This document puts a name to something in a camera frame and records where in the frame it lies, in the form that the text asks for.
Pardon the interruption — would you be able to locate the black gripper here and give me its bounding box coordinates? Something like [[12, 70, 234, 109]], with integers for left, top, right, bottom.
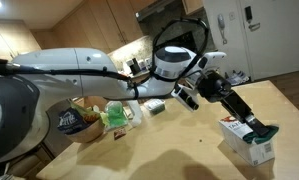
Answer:
[[197, 71, 269, 136]]

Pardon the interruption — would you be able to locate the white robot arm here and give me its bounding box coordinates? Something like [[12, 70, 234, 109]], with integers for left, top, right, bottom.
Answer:
[[0, 42, 269, 162]]

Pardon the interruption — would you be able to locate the white tea box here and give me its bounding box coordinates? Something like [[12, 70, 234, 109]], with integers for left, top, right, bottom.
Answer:
[[218, 116, 275, 166]]

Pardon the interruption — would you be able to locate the green foil tea pouch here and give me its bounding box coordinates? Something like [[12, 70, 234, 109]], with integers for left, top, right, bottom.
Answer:
[[243, 125, 279, 144]]

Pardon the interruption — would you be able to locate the pair of sneakers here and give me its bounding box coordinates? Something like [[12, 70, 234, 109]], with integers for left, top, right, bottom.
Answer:
[[227, 71, 249, 86]]

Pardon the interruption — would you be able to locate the small brown snack packet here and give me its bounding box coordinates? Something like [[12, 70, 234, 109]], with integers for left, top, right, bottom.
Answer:
[[114, 128, 126, 140]]

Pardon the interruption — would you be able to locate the green plastic bag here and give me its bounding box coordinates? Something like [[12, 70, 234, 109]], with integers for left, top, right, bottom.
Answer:
[[100, 101, 128, 131]]

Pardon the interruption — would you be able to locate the wooden bowl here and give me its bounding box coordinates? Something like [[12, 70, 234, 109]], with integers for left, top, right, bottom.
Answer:
[[67, 120, 104, 143]]

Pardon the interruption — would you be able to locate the blue and green snack bag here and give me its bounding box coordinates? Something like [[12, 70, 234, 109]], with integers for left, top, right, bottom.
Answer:
[[57, 103, 100, 135]]

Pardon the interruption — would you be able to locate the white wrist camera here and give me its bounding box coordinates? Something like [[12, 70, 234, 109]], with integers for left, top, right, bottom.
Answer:
[[171, 84, 199, 112]]

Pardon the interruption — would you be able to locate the wall phone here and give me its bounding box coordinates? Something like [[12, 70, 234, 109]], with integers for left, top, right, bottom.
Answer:
[[217, 14, 227, 45]]

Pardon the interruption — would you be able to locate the black door handle lock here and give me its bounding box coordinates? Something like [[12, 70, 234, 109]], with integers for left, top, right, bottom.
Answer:
[[244, 6, 260, 31]]

